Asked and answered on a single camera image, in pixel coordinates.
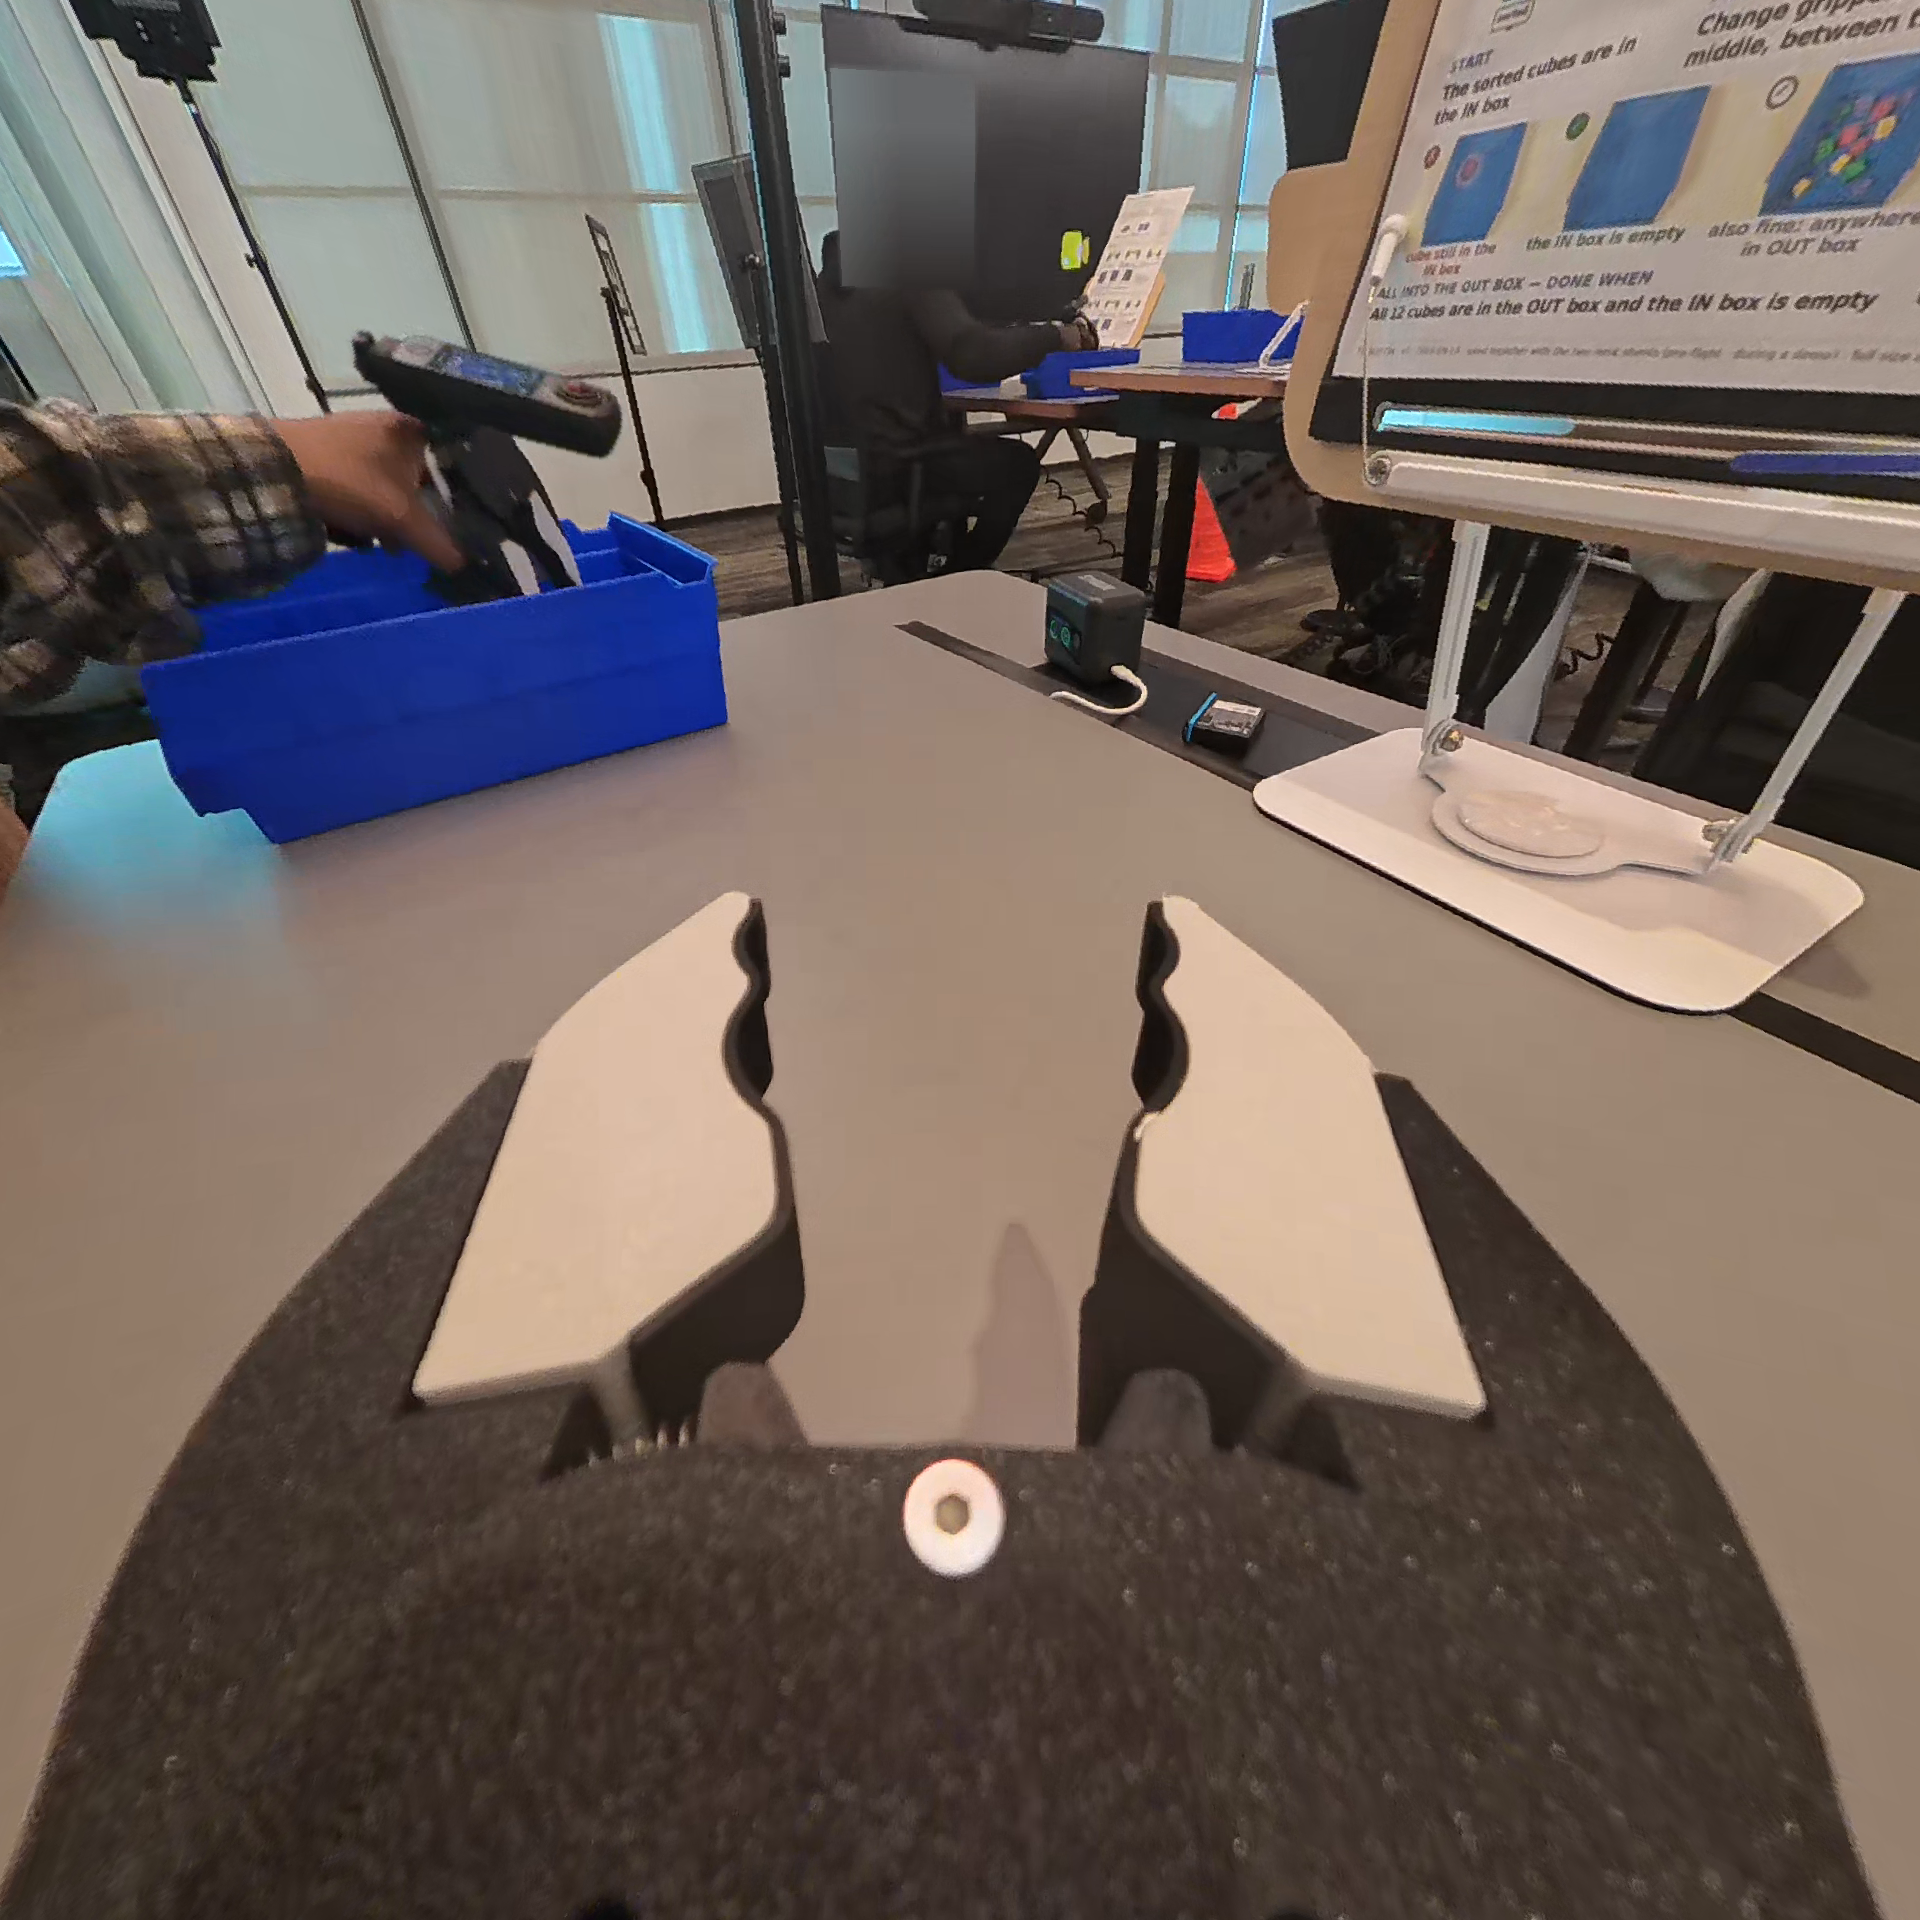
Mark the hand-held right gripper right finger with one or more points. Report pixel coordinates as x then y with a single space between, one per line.
1291 1216

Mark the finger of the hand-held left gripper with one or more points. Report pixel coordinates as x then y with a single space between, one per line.
476 559
548 550

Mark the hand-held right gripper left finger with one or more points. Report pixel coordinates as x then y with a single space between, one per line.
630 1187

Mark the blue plastic bin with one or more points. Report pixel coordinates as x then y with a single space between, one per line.
1035 376
450 707
1238 338

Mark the person's left hand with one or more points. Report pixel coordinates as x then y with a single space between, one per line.
367 465

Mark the grey monitor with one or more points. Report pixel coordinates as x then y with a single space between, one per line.
736 256

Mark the black office chair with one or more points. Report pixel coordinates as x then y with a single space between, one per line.
862 511

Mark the small black battery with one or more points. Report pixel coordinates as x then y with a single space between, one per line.
1227 720

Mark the wooden table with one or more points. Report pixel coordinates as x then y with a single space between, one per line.
1035 412
1186 384

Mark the black charging box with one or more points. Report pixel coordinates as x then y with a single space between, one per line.
1087 631

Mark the printed sign card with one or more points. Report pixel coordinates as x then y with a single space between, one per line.
1133 270

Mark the orange traffic cone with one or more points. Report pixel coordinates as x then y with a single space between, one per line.
1209 550

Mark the grey patterned box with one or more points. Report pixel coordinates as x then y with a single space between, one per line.
1267 511

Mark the white stand with instruction board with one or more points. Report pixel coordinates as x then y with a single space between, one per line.
1305 301

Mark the black tablet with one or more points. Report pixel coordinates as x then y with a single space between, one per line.
1342 412

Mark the silver light bar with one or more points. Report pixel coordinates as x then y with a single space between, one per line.
1500 425

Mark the white instruction sheet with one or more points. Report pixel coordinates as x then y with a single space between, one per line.
1649 197

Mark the black metal post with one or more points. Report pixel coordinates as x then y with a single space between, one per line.
787 301

